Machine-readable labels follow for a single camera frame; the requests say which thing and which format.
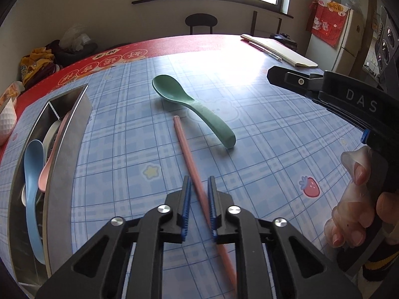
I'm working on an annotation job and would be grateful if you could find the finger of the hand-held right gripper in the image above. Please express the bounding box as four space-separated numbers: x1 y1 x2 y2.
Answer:
267 66 325 99

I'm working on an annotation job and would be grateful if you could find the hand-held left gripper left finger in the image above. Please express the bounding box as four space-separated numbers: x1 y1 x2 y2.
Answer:
37 175 191 299

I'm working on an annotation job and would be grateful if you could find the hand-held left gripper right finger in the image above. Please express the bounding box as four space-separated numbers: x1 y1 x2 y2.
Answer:
207 176 364 299

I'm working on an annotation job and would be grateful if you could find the pink chopstick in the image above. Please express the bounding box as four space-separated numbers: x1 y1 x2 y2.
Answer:
173 116 238 299

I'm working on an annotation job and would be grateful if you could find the green spoon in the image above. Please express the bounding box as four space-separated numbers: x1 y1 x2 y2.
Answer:
152 75 236 149

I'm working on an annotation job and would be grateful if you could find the metal utensil tray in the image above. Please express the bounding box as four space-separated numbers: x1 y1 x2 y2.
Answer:
6 83 94 290

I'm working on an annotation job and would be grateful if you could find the pink spoon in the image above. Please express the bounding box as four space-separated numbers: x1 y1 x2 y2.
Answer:
39 112 71 192

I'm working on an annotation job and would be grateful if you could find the blue spoon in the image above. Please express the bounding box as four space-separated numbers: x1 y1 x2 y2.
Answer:
24 140 47 264

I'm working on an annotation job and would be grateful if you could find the white spoon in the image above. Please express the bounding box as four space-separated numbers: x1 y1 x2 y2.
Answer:
21 120 60 207

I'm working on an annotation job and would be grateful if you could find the person's right hand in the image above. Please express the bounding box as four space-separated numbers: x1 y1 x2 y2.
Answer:
324 146 399 249

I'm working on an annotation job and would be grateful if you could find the white notebook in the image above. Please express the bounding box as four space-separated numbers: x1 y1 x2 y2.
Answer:
241 34 318 68

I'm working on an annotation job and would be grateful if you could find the pen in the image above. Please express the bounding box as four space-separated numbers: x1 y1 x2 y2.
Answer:
248 41 282 62

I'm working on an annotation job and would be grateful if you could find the black rice cooker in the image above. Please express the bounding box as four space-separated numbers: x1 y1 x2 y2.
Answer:
274 33 300 50

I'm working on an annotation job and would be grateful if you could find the white refrigerator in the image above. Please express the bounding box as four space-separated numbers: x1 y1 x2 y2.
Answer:
305 0 365 75

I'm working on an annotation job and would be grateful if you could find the red printed cloth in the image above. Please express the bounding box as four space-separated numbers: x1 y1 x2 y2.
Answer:
310 0 348 48

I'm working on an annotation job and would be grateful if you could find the black round stool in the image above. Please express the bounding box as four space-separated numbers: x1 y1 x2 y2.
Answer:
185 13 219 35

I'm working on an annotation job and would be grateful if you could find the dark armchair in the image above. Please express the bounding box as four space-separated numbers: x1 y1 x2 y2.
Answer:
54 41 99 68

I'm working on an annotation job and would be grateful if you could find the white bowl with soup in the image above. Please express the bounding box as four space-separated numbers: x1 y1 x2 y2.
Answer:
0 98 17 145

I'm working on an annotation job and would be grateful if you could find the white plastic bag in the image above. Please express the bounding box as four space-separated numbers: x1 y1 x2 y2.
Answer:
59 24 92 52

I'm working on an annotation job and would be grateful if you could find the pile of clothes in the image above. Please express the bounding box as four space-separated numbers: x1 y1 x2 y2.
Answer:
19 40 57 85

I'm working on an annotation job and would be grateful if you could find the tissue pack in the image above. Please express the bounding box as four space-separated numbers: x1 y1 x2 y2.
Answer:
0 81 25 107

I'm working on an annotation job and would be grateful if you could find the dark frame chair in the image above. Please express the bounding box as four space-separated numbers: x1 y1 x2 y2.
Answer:
251 11 283 37

